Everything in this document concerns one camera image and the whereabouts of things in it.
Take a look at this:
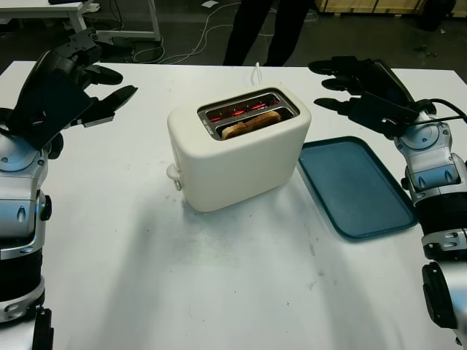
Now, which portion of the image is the white toaster power cord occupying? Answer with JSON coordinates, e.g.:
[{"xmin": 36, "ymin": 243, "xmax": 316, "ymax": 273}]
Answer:
[{"xmin": 250, "ymin": 61, "xmax": 264, "ymax": 88}]

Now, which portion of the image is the white two-slot toaster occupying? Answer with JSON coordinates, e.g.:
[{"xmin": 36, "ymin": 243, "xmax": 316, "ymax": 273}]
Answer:
[{"xmin": 166, "ymin": 87, "xmax": 312, "ymax": 213}]

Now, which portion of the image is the black bin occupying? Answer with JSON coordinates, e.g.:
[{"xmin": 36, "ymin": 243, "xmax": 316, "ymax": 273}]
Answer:
[{"xmin": 415, "ymin": 0, "xmax": 452, "ymax": 32}]

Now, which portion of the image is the white metal-frame desk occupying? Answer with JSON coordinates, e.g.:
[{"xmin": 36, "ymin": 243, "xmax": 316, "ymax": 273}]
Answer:
[{"xmin": 0, "ymin": 0, "xmax": 162, "ymax": 43}]

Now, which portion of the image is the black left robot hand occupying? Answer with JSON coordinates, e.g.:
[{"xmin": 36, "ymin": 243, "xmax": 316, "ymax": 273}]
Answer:
[{"xmin": 20, "ymin": 28, "xmax": 139, "ymax": 128}]

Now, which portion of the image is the long white floor cable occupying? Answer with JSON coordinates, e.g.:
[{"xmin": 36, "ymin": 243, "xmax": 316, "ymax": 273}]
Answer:
[{"xmin": 160, "ymin": 3, "xmax": 227, "ymax": 65}]

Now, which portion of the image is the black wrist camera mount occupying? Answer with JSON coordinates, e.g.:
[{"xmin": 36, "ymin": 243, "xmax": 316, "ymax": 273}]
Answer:
[
  {"xmin": 347, "ymin": 90, "xmax": 420, "ymax": 140},
  {"xmin": 7, "ymin": 74, "xmax": 93, "ymax": 160}
]

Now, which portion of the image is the person in black trousers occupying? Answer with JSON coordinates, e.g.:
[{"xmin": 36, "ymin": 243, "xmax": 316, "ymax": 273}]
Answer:
[{"xmin": 222, "ymin": 0, "xmax": 311, "ymax": 67}]

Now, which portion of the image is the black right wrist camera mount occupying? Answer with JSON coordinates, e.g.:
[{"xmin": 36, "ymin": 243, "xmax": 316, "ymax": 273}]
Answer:
[{"xmin": 347, "ymin": 90, "xmax": 420, "ymax": 140}]

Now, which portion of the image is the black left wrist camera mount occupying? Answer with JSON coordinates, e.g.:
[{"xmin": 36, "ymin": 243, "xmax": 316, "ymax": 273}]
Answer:
[{"xmin": 7, "ymin": 74, "xmax": 93, "ymax": 160}]

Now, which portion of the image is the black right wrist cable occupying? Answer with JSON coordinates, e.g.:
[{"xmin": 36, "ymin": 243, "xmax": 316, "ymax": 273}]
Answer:
[{"xmin": 412, "ymin": 97, "xmax": 467, "ymax": 125}]

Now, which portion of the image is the browned toast slice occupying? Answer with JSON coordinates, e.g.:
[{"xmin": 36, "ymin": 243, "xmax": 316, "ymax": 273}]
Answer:
[{"xmin": 221, "ymin": 111, "xmax": 282, "ymax": 139}]

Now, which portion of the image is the wooden crate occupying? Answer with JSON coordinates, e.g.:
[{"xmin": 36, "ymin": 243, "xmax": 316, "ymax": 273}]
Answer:
[{"xmin": 315, "ymin": 0, "xmax": 457, "ymax": 18}]

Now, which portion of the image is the blue plastic tray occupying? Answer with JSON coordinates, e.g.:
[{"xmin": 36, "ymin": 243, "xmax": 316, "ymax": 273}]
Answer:
[{"xmin": 298, "ymin": 136, "xmax": 419, "ymax": 240}]

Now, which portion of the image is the thin white floor cable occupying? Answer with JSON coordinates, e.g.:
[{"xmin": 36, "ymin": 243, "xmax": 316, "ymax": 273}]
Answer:
[{"xmin": 133, "ymin": 45, "xmax": 165, "ymax": 63}]

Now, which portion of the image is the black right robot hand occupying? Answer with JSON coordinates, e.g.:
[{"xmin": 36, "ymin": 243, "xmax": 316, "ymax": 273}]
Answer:
[{"xmin": 308, "ymin": 56, "xmax": 415, "ymax": 116}]

